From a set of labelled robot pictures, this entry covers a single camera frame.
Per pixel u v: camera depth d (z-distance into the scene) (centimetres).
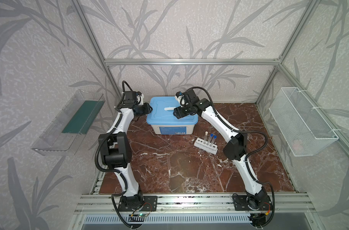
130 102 74
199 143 93
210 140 87
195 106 67
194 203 75
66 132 64
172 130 95
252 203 64
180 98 80
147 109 84
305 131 63
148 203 73
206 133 84
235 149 58
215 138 83
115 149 51
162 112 91
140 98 81
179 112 79
